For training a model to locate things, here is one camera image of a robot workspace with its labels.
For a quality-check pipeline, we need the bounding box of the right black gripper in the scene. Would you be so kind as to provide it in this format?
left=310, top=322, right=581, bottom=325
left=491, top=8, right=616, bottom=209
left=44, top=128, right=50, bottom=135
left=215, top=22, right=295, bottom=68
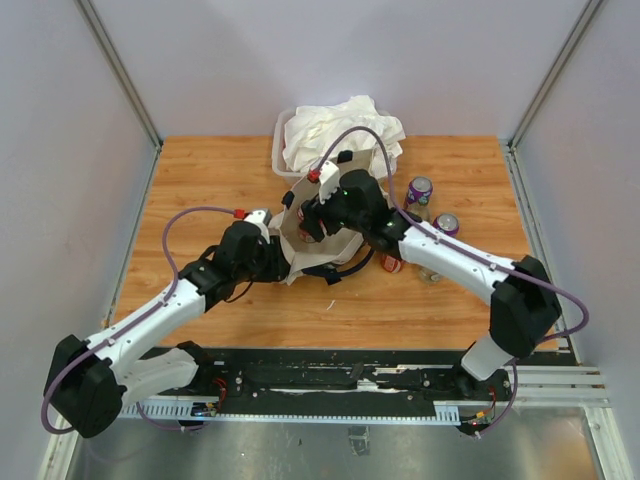
left=300, top=181, right=367, bottom=243

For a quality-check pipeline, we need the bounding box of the beige canvas tote bag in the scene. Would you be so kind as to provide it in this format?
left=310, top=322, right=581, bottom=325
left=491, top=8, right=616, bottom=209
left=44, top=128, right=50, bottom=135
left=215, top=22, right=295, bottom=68
left=269, top=151, right=391, bottom=284

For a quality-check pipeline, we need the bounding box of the red coke can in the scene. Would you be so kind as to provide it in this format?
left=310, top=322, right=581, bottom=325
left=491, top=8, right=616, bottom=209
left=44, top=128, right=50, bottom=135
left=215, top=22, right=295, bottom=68
left=381, top=254, right=404, bottom=273
left=297, top=207, right=316, bottom=243

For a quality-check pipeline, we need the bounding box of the purple fanta can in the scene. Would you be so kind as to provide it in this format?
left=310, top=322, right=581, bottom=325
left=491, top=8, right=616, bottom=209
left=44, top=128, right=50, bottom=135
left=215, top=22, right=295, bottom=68
left=432, top=213, right=460, bottom=237
left=404, top=176, right=433, bottom=209

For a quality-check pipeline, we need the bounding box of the chang soda water bottle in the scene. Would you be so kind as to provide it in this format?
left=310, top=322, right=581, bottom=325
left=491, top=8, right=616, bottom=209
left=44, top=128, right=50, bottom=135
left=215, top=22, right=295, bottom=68
left=418, top=267, right=442, bottom=284

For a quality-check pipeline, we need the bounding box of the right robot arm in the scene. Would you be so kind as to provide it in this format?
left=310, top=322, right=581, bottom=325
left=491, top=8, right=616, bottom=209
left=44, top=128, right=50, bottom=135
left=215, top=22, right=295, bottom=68
left=299, top=165, right=562, bottom=400

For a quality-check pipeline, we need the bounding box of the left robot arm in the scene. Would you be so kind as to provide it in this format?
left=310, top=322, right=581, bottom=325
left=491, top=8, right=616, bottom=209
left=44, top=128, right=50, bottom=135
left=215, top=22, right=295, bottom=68
left=41, top=209, right=289, bottom=438

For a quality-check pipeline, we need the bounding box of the white crumpled cloth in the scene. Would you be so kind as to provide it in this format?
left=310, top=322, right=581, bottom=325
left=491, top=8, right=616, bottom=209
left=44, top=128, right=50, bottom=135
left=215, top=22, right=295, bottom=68
left=283, top=95, right=406, bottom=179

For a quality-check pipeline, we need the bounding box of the white plastic basket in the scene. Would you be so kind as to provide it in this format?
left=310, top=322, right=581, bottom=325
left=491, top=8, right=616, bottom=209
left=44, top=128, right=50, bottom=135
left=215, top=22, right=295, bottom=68
left=271, top=109, right=301, bottom=184

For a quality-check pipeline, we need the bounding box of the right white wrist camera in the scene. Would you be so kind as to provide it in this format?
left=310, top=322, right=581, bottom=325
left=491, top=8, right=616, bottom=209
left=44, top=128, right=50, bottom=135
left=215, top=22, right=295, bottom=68
left=307, top=161, right=341, bottom=204

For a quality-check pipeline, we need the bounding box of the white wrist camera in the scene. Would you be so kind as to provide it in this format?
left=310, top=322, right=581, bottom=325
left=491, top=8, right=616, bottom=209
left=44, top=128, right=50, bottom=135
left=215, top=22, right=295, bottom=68
left=307, top=161, right=341, bottom=204
left=234, top=208, right=272, bottom=244

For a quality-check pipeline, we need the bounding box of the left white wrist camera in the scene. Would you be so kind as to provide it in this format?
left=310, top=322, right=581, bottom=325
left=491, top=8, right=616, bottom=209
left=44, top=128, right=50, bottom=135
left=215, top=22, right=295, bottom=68
left=234, top=208, right=272, bottom=244

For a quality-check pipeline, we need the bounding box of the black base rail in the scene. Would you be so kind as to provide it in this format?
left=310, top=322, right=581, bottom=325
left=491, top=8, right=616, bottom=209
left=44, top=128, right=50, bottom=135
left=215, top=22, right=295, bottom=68
left=121, top=349, right=513, bottom=428

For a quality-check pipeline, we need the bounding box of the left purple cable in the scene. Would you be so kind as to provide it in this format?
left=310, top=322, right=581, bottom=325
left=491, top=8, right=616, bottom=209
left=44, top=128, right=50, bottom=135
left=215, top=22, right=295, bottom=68
left=40, top=205, right=241, bottom=434

